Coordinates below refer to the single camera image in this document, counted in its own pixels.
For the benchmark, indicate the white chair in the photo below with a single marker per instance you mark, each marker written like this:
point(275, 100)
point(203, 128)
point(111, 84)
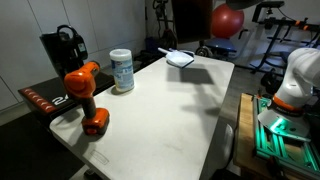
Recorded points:
point(226, 146)

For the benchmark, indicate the white wipes canister blue label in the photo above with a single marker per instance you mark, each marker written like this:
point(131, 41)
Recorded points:
point(122, 71)

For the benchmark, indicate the black floor mat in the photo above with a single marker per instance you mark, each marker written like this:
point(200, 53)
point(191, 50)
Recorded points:
point(30, 153)

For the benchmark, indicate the black exercise bike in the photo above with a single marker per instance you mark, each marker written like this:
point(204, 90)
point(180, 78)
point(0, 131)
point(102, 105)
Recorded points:
point(165, 33)

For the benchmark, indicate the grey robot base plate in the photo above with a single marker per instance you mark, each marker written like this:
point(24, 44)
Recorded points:
point(283, 125)

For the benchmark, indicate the red exercise ball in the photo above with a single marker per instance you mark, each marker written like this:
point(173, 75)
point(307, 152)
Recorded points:
point(228, 21)

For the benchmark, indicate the aluminium frame green lit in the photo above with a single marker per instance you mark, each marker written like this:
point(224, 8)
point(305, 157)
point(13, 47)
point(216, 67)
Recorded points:
point(290, 153)

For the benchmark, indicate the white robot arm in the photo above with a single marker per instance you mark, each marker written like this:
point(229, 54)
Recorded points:
point(300, 76)

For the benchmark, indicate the blue weight bench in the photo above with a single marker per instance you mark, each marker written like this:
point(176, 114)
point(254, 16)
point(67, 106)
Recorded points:
point(220, 45)

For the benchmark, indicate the dark blue bin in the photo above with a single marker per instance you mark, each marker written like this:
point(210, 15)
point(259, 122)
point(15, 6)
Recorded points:
point(151, 42)

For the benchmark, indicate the black treadmill red chevrons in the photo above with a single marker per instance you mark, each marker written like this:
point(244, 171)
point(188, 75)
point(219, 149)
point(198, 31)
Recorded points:
point(50, 96)

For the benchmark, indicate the black multi gym machine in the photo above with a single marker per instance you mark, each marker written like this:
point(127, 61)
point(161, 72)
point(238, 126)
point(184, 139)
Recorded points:
point(276, 30)

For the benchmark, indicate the wooden board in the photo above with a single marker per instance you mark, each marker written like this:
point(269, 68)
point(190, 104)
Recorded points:
point(245, 133)

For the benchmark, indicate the black floor bag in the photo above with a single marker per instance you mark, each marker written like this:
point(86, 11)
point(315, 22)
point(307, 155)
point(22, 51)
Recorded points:
point(270, 81)

